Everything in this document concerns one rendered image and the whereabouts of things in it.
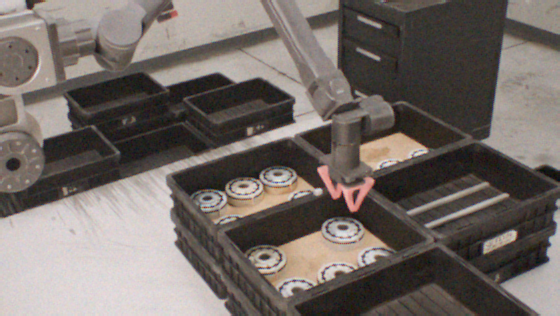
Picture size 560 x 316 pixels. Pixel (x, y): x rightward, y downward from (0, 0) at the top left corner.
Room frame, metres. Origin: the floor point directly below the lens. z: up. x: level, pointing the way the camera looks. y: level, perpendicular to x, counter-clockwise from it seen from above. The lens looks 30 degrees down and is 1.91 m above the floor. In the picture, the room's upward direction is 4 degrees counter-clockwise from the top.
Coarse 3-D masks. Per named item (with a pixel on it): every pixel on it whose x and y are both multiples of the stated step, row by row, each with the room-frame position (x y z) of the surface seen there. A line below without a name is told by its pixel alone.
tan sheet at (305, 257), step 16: (304, 240) 1.47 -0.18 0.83; (320, 240) 1.46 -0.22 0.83; (368, 240) 1.45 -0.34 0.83; (288, 256) 1.41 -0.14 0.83; (304, 256) 1.40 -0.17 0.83; (320, 256) 1.40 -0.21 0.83; (336, 256) 1.40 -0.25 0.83; (352, 256) 1.39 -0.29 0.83; (288, 272) 1.35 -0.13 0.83; (304, 272) 1.34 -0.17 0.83
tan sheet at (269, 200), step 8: (296, 176) 1.77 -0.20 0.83; (304, 184) 1.73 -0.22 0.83; (224, 192) 1.71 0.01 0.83; (264, 192) 1.70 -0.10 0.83; (264, 200) 1.66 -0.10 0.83; (272, 200) 1.66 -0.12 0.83; (280, 200) 1.65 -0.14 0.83; (232, 208) 1.63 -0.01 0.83; (240, 208) 1.63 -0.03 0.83; (248, 208) 1.63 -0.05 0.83; (256, 208) 1.62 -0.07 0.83; (264, 208) 1.62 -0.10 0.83
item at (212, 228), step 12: (264, 144) 1.79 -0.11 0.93; (300, 144) 1.78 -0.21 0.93; (228, 156) 1.74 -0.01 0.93; (312, 156) 1.71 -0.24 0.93; (192, 168) 1.69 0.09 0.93; (168, 180) 1.64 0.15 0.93; (180, 192) 1.57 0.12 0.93; (312, 192) 1.53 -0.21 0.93; (192, 204) 1.51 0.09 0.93; (288, 204) 1.48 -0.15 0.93; (204, 216) 1.46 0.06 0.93; (252, 216) 1.44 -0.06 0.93; (216, 228) 1.40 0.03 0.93
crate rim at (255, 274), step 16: (368, 192) 1.51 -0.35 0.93; (288, 208) 1.47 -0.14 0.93; (384, 208) 1.44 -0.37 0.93; (240, 224) 1.41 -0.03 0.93; (224, 240) 1.35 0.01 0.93; (432, 240) 1.30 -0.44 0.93; (240, 256) 1.29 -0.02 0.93; (256, 272) 1.23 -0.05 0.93; (352, 272) 1.21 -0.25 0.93; (272, 288) 1.17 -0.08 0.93; (320, 288) 1.16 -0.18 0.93
